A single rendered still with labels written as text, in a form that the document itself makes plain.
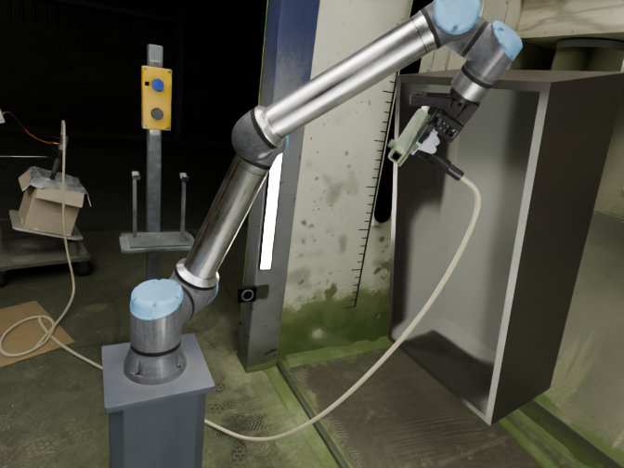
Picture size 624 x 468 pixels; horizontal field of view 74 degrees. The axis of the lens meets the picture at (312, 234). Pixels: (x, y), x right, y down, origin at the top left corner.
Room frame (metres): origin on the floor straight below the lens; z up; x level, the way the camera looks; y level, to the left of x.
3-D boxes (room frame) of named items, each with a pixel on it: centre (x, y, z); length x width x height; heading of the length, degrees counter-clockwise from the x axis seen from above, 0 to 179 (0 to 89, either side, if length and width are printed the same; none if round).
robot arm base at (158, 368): (1.12, 0.44, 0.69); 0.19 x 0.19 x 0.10
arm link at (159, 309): (1.13, 0.44, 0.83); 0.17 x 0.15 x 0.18; 167
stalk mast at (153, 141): (1.94, 0.79, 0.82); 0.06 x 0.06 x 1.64; 29
